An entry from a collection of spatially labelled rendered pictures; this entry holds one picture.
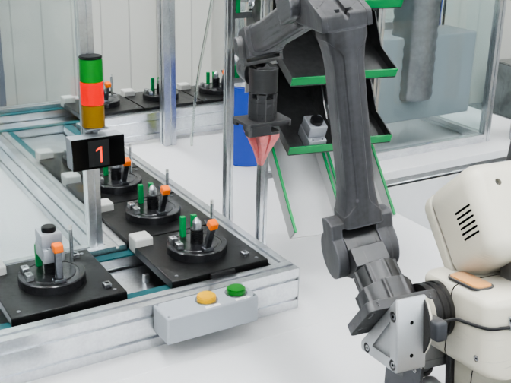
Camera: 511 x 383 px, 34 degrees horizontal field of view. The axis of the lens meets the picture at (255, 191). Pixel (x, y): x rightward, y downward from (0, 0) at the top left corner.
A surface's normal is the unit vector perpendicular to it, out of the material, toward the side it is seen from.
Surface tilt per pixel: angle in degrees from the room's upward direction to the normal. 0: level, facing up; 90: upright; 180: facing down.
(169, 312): 0
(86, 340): 90
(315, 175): 45
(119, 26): 90
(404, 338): 82
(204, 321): 90
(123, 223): 0
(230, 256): 0
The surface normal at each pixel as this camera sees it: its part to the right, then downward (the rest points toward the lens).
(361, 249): 0.07, -0.52
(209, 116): 0.51, 0.31
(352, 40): 0.29, 0.32
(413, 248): 0.02, -0.94
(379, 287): -0.30, -0.39
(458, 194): -0.92, 0.12
